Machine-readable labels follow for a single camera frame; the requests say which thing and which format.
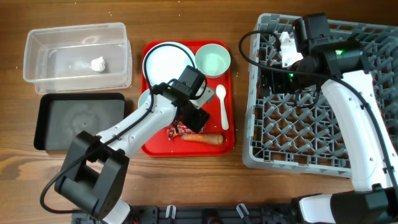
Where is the red candy wrapper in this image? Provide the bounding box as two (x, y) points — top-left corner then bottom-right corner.
(167, 123), (195, 140)

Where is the white tissue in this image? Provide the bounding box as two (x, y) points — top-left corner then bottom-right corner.
(91, 57), (106, 72)

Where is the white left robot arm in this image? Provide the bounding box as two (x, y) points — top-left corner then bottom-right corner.
(54, 83), (210, 223)

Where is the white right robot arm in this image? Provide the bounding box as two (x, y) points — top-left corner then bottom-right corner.
(265, 37), (397, 223)

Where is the grey dishwasher rack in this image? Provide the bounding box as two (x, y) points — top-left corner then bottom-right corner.
(243, 13), (397, 178)

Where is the orange carrot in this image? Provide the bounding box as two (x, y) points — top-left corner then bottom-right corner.
(181, 134), (224, 146)

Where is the white plastic spoon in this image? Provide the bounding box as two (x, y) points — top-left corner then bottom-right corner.
(216, 84), (229, 130)

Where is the small bowl with food scraps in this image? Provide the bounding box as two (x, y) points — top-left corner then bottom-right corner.
(138, 89), (151, 109)

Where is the large white plate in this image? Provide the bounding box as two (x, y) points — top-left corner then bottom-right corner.
(142, 42), (196, 86)

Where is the red serving tray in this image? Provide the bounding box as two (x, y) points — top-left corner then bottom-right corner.
(139, 39), (236, 157)

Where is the pale green bowl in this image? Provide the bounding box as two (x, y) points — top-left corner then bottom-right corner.
(195, 44), (231, 78)

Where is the clear plastic bin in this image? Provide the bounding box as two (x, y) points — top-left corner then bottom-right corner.
(23, 22), (132, 95)

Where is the black plastic tray bin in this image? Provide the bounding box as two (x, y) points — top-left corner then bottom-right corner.
(34, 93), (125, 151)

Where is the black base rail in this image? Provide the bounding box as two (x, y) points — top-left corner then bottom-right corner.
(71, 203), (348, 224)

